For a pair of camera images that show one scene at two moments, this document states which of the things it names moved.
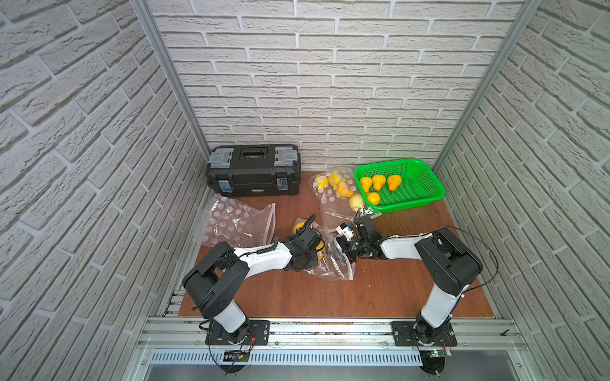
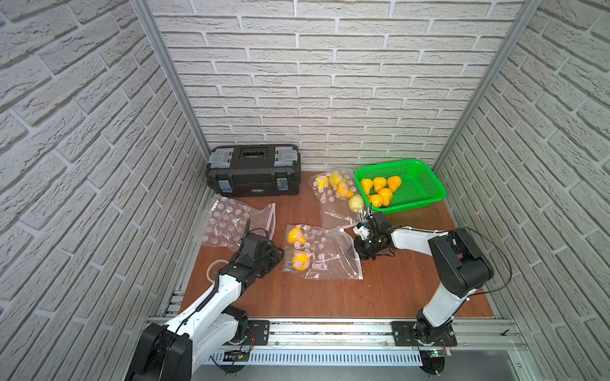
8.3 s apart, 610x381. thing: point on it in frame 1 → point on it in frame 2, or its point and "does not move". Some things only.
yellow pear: x=378 y=181 does not move
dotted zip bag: x=330 y=263 does not move
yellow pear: x=366 y=182 does not move
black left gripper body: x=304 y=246 → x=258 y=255
